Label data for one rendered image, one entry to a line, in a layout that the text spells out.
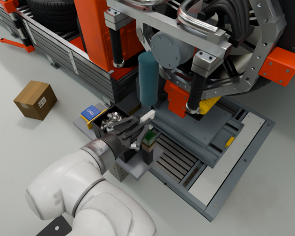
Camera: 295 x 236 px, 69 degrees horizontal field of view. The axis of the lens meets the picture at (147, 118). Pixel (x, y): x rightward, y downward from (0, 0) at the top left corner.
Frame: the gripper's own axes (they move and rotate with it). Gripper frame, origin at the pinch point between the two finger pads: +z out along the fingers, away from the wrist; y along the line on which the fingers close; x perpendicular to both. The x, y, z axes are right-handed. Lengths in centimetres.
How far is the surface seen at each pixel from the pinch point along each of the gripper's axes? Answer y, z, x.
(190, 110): -11.7, 4.9, -7.6
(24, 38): 165, 50, 39
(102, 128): 18.2, -2.4, 15.7
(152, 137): -4.4, -1.7, 5.2
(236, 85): -18.5, 26.6, -11.0
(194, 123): -4, 53, 34
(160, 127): 15, 47, 46
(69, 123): 76, 23, 67
